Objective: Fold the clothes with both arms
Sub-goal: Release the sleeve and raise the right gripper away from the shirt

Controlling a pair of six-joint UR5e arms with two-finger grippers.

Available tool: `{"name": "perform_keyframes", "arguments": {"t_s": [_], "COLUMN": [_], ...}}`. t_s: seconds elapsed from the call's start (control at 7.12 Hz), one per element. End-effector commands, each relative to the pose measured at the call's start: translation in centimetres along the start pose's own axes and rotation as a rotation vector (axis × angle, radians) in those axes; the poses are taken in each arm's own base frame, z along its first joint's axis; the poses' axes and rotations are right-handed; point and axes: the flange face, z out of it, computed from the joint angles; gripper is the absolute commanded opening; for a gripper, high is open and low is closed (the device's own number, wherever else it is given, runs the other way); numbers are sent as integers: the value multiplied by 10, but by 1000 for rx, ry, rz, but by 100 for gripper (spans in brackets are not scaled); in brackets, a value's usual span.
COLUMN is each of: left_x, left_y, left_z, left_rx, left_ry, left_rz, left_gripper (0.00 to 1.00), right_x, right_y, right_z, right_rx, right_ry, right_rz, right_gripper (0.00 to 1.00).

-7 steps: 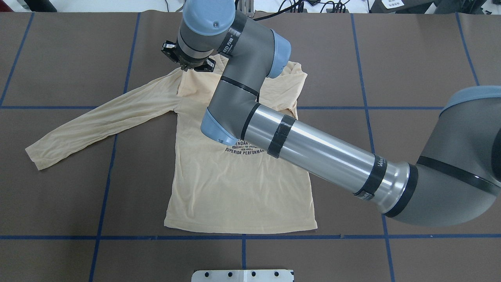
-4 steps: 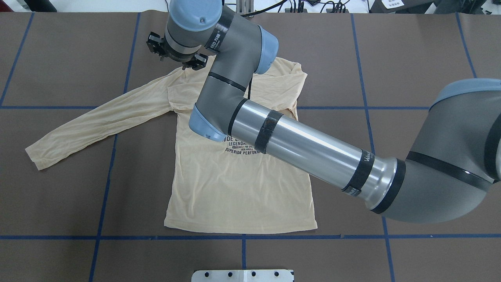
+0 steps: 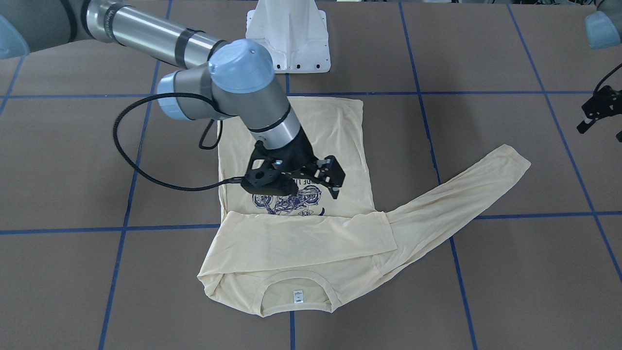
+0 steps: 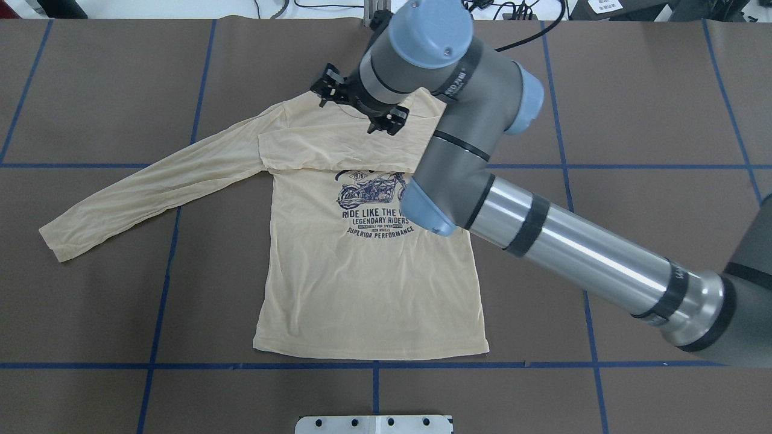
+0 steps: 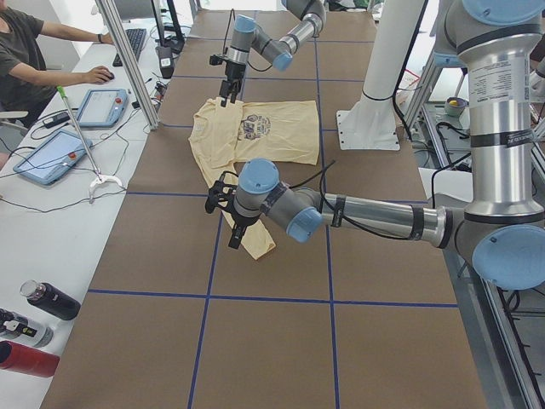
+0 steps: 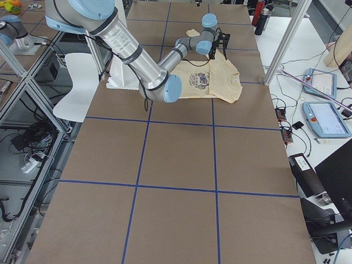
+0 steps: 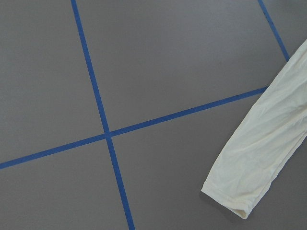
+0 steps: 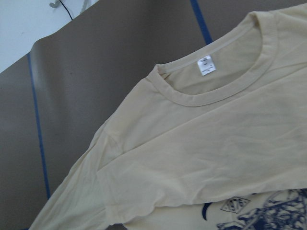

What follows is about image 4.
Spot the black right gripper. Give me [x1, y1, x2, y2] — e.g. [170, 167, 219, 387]
[311, 63, 409, 136]

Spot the cream long-sleeve printed shirt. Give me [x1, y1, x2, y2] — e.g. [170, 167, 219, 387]
[39, 89, 490, 360]

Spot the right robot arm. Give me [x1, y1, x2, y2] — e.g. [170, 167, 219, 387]
[316, 1, 770, 368]

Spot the black power adapter box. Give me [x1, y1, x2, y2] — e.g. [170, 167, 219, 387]
[569, 1, 669, 22]

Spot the aluminium frame post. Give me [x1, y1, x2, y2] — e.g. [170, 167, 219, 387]
[363, 0, 390, 27]

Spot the white camera post base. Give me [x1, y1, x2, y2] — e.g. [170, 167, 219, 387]
[294, 414, 455, 433]

